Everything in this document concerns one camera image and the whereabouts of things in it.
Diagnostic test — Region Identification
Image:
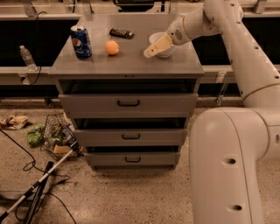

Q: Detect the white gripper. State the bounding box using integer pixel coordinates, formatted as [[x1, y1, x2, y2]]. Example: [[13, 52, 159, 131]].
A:
[[143, 17, 190, 58]]

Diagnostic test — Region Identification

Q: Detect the white bowl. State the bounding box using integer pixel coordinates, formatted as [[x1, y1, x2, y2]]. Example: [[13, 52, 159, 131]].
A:
[[149, 32, 176, 58]]

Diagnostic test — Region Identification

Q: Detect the orange fruit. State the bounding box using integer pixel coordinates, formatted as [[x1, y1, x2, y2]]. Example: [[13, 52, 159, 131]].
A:
[[104, 40, 119, 55]]

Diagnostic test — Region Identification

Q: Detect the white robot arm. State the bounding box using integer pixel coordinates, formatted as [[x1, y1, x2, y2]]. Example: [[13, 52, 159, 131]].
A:
[[143, 0, 280, 224]]

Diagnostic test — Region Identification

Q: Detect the blue pepsi can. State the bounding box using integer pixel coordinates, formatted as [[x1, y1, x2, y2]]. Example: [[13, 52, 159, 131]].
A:
[[70, 25, 92, 59]]

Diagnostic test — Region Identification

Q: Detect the black remote control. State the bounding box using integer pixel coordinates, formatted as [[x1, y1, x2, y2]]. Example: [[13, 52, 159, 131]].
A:
[[109, 28, 134, 39]]

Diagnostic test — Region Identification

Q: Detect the grey drawer cabinet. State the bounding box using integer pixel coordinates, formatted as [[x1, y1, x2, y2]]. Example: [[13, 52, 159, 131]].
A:
[[47, 12, 206, 172]]

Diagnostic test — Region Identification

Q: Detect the top grey drawer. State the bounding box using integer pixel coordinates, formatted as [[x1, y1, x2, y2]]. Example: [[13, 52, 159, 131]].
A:
[[59, 94, 197, 119]]

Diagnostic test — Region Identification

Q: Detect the grey drawer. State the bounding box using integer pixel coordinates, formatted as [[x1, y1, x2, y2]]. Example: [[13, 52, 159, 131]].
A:
[[84, 152, 180, 167], [74, 129, 186, 147], [59, 94, 197, 119]]

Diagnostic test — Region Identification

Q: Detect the middle grey drawer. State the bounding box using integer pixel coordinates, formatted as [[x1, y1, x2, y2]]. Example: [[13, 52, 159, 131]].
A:
[[74, 129, 186, 147]]

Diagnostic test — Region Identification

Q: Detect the bottom grey drawer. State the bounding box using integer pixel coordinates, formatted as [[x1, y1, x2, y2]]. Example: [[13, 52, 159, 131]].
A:
[[84, 152, 180, 167]]

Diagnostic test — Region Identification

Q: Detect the black white grabber stick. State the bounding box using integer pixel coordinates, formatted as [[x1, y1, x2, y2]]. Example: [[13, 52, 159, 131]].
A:
[[0, 141, 79, 224]]

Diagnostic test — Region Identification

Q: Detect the clear plastic water bottle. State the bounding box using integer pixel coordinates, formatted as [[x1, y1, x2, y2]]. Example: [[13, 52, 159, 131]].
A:
[[19, 45, 38, 72]]

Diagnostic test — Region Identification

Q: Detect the green chip bag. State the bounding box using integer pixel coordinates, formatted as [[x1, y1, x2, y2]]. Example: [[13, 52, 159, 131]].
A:
[[24, 123, 45, 148]]

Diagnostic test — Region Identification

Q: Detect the brown snack bag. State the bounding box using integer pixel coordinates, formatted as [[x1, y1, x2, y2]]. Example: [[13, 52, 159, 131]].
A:
[[0, 115, 28, 130]]

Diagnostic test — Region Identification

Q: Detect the black hanging cable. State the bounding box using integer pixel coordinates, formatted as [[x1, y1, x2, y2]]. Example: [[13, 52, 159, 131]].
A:
[[30, 11, 48, 86]]

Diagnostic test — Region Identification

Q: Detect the wire mesh basket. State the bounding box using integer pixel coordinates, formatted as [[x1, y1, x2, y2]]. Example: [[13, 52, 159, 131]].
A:
[[41, 114, 79, 160]]

